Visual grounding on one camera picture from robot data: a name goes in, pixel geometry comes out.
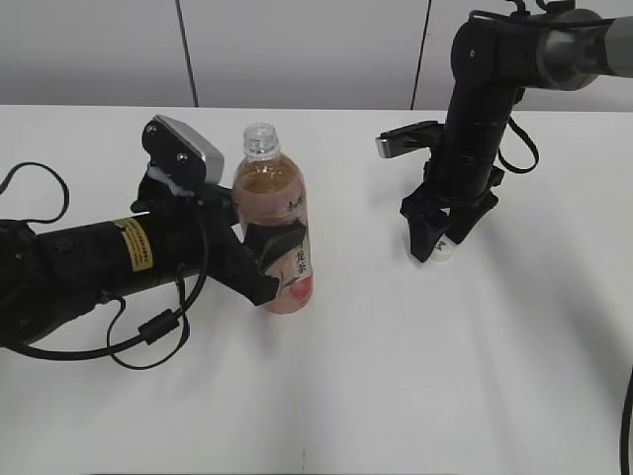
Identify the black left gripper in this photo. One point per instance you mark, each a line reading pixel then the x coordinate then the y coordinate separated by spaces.
pixel 193 235

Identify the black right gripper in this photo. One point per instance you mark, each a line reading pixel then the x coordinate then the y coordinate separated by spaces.
pixel 430 209

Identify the white bottle cap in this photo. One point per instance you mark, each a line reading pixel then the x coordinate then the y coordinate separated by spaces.
pixel 442 250

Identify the pink peach tea bottle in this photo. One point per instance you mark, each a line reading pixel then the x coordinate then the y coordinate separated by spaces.
pixel 269 189

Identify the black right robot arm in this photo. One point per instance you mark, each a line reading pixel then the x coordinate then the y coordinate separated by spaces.
pixel 494 59

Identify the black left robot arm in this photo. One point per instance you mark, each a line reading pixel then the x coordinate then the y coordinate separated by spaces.
pixel 50 279

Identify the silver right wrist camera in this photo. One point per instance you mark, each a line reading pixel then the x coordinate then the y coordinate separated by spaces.
pixel 403 140

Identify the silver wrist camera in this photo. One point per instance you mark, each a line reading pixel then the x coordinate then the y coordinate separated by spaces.
pixel 403 140
pixel 180 157

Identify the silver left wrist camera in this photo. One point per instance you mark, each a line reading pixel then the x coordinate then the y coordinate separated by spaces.
pixel 180 157

